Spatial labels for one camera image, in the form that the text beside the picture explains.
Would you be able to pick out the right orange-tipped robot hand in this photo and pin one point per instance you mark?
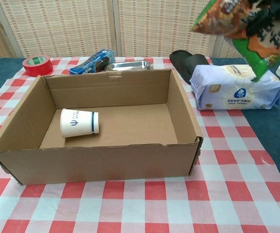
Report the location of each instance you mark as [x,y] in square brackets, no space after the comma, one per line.
[256,24]

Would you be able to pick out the white paper cup blue stripe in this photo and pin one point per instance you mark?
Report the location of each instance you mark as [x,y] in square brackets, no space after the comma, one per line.
[77,123]

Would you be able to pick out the black slipper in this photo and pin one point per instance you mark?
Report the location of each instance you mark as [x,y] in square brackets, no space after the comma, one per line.
[188,64]

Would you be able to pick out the blue cling wrap box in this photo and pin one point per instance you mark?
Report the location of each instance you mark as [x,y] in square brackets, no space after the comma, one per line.
[91,64]

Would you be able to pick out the woven folding screen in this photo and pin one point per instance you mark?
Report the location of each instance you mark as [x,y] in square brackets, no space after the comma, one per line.
[154,26]

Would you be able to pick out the brown cardboard box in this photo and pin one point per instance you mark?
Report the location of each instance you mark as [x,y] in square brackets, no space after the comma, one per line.
[93,162]

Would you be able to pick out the white tissue pack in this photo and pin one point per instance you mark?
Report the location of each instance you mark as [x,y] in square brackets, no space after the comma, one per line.
[232,92]

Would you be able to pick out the blue table cover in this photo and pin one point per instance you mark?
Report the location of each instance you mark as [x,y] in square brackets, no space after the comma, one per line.
[275,136]

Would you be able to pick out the red tape roll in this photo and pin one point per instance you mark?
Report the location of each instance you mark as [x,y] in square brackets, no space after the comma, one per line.
[37,66]

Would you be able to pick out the silver metal tray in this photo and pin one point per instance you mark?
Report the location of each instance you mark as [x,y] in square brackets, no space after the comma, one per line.
[130,65]

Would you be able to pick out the green snack bag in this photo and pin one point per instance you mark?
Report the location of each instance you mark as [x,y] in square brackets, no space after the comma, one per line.
[258,53]

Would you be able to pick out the red white checkered tablecloth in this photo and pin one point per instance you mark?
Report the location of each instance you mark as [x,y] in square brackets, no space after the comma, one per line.
[154,206]

